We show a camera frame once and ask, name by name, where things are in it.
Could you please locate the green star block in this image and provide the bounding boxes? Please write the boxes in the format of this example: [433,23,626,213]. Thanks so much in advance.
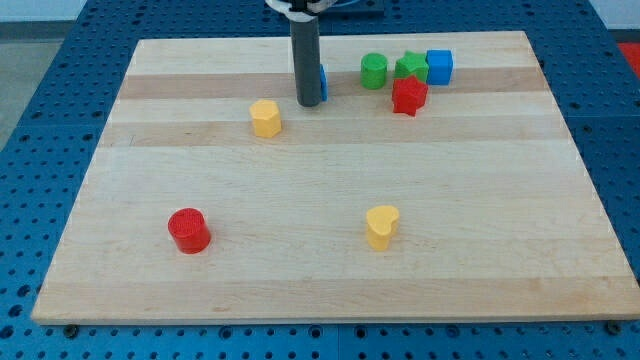
[394,50,429,83]

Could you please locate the blue cube block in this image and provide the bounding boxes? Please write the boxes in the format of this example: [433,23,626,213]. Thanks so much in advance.
[426,49,454,86]

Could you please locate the red star block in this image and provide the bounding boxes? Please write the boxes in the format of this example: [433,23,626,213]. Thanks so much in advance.
[392,75,429,117]

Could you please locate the green cylinder block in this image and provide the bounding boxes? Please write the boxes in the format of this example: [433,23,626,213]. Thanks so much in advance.
[360,53,388,90]

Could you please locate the yellow hexagon block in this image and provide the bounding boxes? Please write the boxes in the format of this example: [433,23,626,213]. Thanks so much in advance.
[249,99,282,138]

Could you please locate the wooden board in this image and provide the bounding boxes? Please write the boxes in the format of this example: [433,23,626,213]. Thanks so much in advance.
[32,31,639,325]

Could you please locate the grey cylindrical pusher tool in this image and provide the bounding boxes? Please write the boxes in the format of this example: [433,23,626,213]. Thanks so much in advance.
[290,17,322,107]

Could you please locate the red cylinder block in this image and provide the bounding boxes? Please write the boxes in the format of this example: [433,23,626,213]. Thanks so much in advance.
[167,208,212,254]

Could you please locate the yellow heart block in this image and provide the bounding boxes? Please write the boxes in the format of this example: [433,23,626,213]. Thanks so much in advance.
[365,205,400,251]

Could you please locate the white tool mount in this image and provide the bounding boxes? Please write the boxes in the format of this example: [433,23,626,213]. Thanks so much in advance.
[265,0,337,22]

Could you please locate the blue triangle block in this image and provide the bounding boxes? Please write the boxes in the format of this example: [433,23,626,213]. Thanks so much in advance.
[320,64,329,102]

